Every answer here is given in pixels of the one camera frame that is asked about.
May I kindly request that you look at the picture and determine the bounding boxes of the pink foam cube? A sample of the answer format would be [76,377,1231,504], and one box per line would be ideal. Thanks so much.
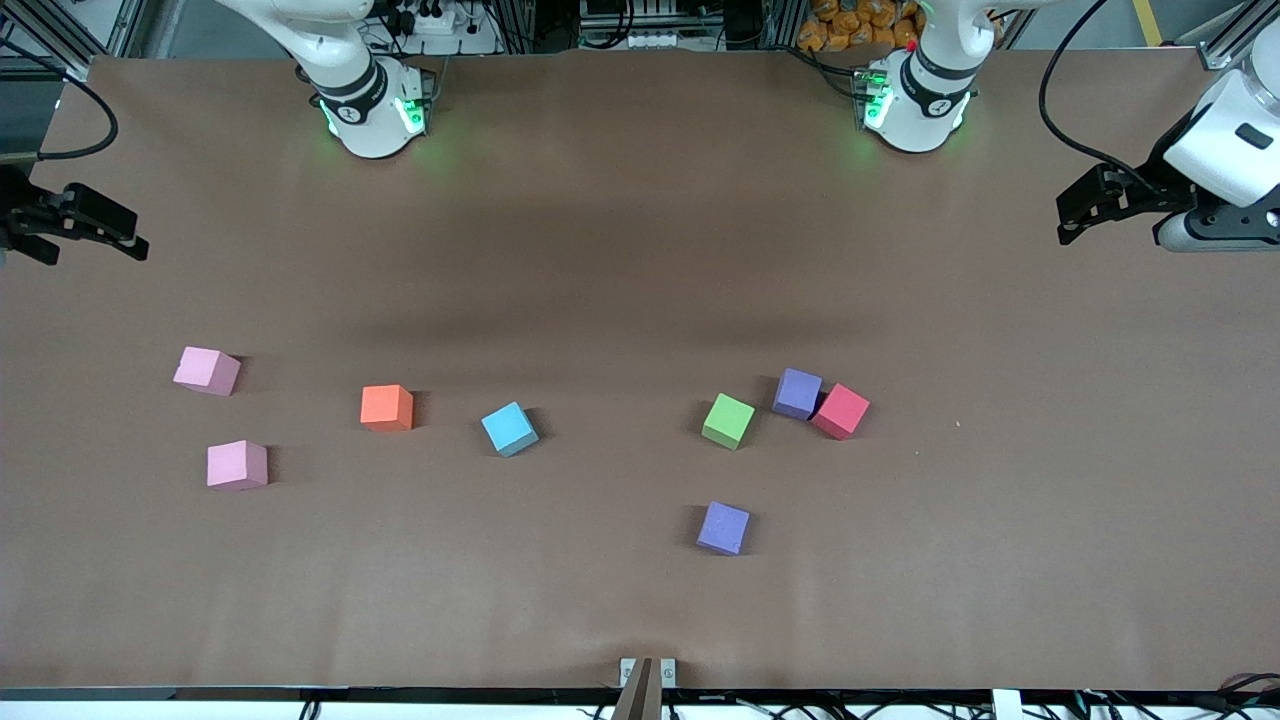
[206,440,270,491]
[173,346,242,398]

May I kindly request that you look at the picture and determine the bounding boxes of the orange foam cube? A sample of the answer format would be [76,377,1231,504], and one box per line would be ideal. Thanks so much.
[360,384,415,433]

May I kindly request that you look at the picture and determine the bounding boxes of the purple foam cube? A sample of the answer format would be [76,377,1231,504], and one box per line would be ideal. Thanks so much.
[696,501,751,557]
[771,367,824,421]

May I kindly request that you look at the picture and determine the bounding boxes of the green foam cube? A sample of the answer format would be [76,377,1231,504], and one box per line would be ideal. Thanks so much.
[701,393,757,451]

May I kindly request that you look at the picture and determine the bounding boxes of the blue foam cube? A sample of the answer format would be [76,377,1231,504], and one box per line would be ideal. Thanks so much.
[481,401,540,458]

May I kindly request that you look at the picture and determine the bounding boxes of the orange fruit bag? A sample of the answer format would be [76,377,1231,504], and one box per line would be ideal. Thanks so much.
[797,0,926,54]

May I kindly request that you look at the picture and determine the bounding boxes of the red foam cube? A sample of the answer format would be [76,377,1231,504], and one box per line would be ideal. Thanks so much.
[810,383,871,441]

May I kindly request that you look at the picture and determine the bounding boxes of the brown table cover sheet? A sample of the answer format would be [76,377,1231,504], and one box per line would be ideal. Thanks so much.
[0,50,1280,693]

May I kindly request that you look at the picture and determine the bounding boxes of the white power strip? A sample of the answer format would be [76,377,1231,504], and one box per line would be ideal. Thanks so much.
[395,4,463,37]

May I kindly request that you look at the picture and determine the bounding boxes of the brown wooden strip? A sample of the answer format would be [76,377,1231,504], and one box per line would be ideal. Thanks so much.
[611,657,654,720]

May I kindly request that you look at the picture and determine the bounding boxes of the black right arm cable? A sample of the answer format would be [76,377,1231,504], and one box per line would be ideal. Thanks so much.
[0,38,120,162]

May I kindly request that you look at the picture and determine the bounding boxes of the aluminium frame profile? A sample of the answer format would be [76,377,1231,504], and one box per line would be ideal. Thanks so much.
[1195,0,1280,71]
[0,0,151,81]

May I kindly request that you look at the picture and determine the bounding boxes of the small metal bracket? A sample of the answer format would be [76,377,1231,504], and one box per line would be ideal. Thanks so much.
[619,657,678,691]

